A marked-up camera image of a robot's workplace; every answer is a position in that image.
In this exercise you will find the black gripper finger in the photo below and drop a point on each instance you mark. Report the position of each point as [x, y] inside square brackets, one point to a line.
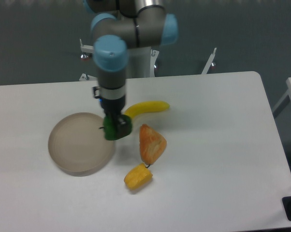
[123, 126]
[110, 118]

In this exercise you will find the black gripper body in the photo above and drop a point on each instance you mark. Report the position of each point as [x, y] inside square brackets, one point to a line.
[112, 101]

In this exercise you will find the green toy bell pepper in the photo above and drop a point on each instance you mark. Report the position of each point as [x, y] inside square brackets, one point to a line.
[110, 131]

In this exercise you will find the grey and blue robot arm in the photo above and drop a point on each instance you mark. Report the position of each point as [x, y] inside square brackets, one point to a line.
[121, 25]

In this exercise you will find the beige round plate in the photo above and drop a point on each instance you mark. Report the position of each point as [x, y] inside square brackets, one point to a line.
[77, 144]

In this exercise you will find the yellow toy bell pepper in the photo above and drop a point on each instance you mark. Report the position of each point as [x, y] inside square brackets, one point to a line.
[137, 177]

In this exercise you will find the yellow toy banana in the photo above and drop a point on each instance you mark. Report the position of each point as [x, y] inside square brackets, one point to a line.
[146, 107]

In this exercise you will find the orange toy bread wedge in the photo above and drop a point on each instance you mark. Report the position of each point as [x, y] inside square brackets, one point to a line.
[152, 144]

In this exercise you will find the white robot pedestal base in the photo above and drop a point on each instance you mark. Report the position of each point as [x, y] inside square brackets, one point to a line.
[142, 62]

